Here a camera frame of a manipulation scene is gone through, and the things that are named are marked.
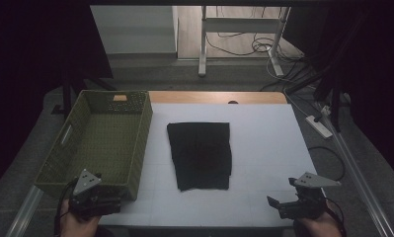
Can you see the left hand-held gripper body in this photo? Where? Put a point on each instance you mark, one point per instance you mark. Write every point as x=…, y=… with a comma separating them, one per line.
x=86, y=184

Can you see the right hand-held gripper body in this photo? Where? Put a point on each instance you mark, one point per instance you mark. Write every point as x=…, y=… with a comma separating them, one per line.
x=308, y=200

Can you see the green woven basket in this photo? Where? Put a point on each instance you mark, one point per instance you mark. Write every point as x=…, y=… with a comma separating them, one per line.
x=102, y=144

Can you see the black cloth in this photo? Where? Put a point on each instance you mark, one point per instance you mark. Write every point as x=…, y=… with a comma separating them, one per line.
x=201, y=154

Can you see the person's right hand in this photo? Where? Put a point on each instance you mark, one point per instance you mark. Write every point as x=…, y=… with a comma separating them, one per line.
x=319, y=227

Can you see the person's left hand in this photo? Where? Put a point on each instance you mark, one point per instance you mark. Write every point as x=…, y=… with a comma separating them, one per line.
x=76, y=225

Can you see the white table mat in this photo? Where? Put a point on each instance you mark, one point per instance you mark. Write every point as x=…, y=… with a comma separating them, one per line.
x=267, y=148

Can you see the white power strip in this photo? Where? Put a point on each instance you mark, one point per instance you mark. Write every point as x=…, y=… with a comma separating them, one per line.
x=319, y=126

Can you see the black metal stand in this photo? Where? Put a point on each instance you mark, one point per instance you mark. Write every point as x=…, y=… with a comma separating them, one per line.
x=332, y=82
x=67, y=95

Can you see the dark curtain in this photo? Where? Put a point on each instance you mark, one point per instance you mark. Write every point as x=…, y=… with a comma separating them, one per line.
x=378, y=82
x=30, y=65

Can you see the aluminium rail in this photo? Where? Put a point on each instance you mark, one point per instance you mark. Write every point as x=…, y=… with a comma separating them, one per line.
x=359, y=177
x=23, y=212

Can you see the white metal desk frame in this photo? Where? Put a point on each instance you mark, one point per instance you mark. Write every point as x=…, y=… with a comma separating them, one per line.
x=202, y=42

